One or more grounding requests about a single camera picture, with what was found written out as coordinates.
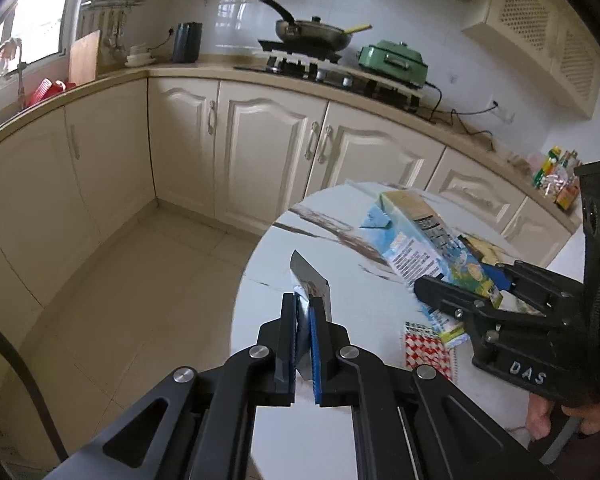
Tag yellow soup packet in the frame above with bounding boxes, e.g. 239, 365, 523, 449
458, 234, 514, 266

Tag milk carton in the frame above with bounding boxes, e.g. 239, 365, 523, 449
355, 182, 502, 349

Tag red checkered sachet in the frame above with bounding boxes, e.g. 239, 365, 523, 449
403, 321, 467, 382

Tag small yellow silver sachet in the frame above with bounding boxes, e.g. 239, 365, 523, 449
290, 250, 332, 380

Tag lower kitchen cabinets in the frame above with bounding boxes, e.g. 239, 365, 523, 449
0, 68, 577, 306

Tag kitchen window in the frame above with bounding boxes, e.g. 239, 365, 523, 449
0, 0, 70, 64

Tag person right hand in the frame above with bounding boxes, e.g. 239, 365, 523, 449
524, 393, 600, 441

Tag round white marble table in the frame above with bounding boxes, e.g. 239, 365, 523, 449
230, 182, 558, 479

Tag condiment bottles group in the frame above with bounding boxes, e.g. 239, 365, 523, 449
532, 145, 581, 212

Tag green electric cooker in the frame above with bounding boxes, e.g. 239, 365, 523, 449
358, 40, 428, 89

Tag black gas stove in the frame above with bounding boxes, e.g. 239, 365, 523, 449
234, 40, 422, 113

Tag black wok with lid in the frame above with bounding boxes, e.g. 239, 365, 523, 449
259, 0, 373, 52

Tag black kettle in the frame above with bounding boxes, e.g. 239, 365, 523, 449
172, 22, 202, 64

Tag stacked white dishes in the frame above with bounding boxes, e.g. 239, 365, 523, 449
124, 44, 156, 68

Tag red dish rack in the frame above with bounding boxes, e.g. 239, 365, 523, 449
27, 78, 76, 107

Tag wooden cutting board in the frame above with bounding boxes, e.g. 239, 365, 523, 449
68, 30, 100, 86

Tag hanging utensil rack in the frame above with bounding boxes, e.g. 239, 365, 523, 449
76, 0, 145, 62

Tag sink faucet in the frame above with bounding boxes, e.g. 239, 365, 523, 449
0, 37, 27, 110

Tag wall power outlet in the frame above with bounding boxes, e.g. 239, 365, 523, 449
486, 101, 515, 125

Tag black power cable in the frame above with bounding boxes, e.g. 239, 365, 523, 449
421, 81, 499, 154

